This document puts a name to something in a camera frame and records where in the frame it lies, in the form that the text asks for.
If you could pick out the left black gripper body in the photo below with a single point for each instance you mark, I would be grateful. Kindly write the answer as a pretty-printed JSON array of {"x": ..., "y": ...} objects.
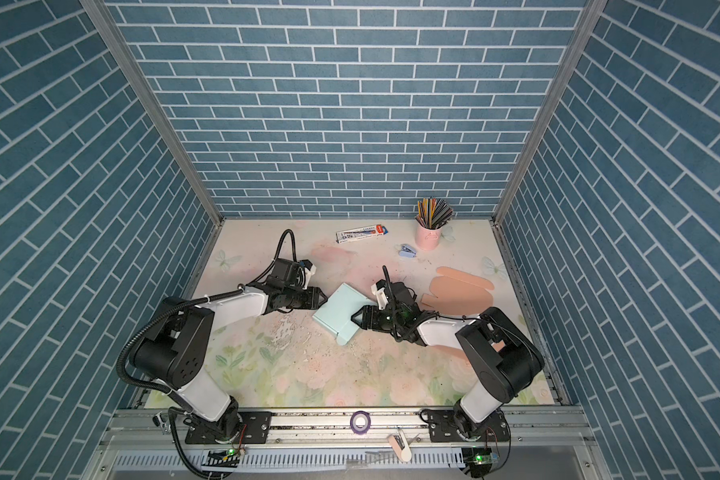
[{"x": 296, "y": 297}]

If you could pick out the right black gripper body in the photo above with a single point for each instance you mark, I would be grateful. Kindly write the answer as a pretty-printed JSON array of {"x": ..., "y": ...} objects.
[{"x": 389, "y": 322}]

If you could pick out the light blue paper box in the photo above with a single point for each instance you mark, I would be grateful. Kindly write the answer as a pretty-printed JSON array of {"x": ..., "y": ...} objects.
[{"x": 336, "y": 314}]

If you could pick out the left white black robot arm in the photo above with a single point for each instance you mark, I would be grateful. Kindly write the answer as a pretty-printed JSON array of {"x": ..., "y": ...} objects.
[{"x": 168, "y": 354}]

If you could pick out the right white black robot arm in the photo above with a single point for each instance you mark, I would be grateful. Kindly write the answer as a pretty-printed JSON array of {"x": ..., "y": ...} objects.
[{"x": 504, "y": 360}]

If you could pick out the pink flat paper box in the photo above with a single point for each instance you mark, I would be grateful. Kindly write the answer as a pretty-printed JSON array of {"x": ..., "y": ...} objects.
[{"x": 453, "y": 293}]

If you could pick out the white pencil box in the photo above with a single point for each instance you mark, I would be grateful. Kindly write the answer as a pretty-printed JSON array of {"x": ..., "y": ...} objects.
[{"x": 361, "y": 233}]

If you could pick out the blue small stapler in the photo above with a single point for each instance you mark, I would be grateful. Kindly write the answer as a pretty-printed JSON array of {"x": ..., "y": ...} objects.
[{"x": 407, "y": 251}]

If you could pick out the pink pen cup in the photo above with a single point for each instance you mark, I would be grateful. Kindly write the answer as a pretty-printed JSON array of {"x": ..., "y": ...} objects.
[{"x": 427, "y": 239}]

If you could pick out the colored pencils bundle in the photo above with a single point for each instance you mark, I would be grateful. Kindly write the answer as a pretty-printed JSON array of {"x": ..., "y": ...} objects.
[{"x": 433, "y": 213}]

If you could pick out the purple tape roll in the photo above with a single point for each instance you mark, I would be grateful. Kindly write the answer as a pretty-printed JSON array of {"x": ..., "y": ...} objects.
[{"x": 360, "y": 422}]

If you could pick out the white pink small tool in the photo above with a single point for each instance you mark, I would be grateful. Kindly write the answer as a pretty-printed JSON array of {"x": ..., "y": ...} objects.
[{"x": 400, "y": 446}]

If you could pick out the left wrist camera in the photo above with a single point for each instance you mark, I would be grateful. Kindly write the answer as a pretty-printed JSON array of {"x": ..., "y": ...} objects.
[{"x": 306, "y": 271}]

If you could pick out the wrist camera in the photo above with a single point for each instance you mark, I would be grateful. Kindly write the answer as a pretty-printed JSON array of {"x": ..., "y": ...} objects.
[
  {"x": 306, "y": 271},
  {"x": 379, "y": 291}
]

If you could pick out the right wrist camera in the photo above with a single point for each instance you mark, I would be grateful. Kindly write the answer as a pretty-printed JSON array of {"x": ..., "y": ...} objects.
[{"x": 379, "y": 291}]

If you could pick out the metal base rail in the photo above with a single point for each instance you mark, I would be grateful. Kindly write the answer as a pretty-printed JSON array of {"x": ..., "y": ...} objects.
[{"x": 542, "y": 442}]

